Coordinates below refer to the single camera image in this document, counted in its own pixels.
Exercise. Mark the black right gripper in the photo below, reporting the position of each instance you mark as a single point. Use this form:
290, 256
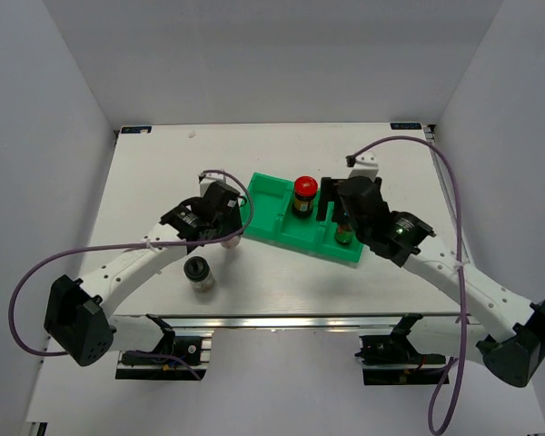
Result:
329, 193

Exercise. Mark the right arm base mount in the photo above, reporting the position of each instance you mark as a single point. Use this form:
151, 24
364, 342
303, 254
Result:
391, 360

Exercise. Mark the green three-compartment tray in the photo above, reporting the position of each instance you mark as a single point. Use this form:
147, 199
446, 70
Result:
273, 222

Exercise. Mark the blue corner label right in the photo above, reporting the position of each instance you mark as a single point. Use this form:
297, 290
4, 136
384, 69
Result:
405, 126

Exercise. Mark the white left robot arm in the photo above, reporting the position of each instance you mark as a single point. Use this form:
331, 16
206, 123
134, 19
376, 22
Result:
80, 313

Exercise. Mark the blue corner label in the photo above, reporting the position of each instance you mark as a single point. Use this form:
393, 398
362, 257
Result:
405, 126
145, 129

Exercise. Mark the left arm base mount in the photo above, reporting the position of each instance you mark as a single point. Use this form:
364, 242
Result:
163, 352

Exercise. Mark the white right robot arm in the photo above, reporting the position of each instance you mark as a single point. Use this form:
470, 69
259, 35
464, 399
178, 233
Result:
508, 335

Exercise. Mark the red-lid sauce jar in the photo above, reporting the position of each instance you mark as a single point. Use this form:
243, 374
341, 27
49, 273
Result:
305, 189

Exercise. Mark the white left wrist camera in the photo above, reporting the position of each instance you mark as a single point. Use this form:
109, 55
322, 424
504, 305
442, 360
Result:
207, 178

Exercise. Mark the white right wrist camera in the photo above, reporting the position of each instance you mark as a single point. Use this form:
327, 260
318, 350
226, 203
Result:
363, 165

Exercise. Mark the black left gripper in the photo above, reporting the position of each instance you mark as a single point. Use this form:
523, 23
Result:
232, 223

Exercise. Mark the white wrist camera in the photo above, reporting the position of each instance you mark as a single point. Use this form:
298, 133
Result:
207, 178
363, 165

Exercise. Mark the black-lid pepper jar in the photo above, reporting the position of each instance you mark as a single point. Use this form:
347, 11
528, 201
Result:
199, 274

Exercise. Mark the blue corner label left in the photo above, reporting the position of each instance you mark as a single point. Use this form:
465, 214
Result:
145, 129

